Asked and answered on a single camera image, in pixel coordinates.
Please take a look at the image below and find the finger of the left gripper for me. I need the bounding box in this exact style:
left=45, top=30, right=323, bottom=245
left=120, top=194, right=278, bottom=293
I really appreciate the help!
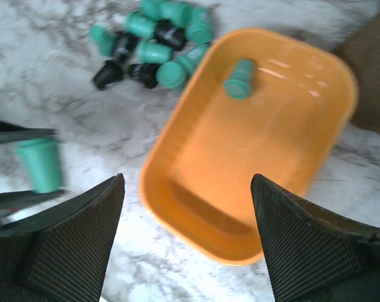
left=0, top=189, right=64, bottom=213
left=0, top=120, right=57, bottom=144

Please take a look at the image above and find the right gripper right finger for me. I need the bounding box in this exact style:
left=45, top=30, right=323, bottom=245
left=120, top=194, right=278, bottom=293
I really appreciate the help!
left=250, top=174, right=380, bottom=301

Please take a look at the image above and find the orange plastic storage basket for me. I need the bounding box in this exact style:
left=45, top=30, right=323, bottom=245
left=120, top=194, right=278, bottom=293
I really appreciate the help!
left=140, top=28, right=359, bottom=266

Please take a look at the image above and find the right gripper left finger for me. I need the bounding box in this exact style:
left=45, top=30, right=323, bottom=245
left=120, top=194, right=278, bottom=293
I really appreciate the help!
left=0, top=174, right=125, bottom=301

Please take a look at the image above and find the teal capsule right edge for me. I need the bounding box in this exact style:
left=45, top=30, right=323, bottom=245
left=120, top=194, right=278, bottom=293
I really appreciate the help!
left=156, top=43, right=210, bottom=92

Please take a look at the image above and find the black coffee capsule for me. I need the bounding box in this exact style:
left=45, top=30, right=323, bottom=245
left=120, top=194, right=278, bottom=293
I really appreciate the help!
left=92, top=60, right=124, bottom=91

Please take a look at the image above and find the teal capsule upright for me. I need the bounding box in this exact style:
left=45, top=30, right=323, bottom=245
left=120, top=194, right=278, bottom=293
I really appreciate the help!
left=89, top=25, right=116, bottom=57

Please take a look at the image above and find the lone teal coffee capsule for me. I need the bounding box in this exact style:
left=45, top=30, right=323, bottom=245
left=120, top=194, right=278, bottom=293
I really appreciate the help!
left=16, top=137, right=64, bottom=194

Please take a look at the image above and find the brown towel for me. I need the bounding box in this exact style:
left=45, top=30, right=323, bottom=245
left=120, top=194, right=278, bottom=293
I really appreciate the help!
left=333, top=10, right=380, bottom=135

